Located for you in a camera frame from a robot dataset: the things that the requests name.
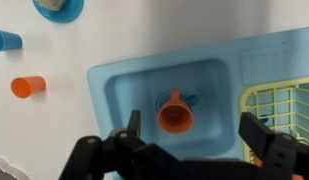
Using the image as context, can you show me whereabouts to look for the orange tumbler cup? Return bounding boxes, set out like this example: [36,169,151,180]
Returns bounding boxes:
[10,75,47,100]

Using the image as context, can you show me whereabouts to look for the yellow dish rack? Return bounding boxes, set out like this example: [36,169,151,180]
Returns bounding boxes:
[240,76,309,165]

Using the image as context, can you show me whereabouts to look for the grey metal mounting plate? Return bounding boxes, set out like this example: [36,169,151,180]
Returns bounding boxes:
[0,156,32,180]

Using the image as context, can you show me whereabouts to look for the blue toy sink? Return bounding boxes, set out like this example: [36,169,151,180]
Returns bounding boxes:
[86,26,309,180]

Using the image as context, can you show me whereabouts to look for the orange mug with handle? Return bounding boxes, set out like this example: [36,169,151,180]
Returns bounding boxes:
[156,88,194,135]

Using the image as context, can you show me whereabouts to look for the cream toy food piece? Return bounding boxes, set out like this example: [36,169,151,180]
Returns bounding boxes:
[38,0,67,12]

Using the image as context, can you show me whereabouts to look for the blue mug with handle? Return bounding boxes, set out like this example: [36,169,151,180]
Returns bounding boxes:
[155,91,199,115]

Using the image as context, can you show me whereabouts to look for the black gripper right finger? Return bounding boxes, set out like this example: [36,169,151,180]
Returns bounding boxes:
[238,111,309,180]

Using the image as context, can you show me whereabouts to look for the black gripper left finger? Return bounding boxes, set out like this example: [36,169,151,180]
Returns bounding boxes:
[58,109,185,180]

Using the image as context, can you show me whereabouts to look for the blue toy plate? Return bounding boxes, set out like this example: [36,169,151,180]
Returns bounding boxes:
[31,0,85,24]

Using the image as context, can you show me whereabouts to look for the blue tumbler cup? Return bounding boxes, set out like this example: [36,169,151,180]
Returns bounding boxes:
[0,28,24,53]

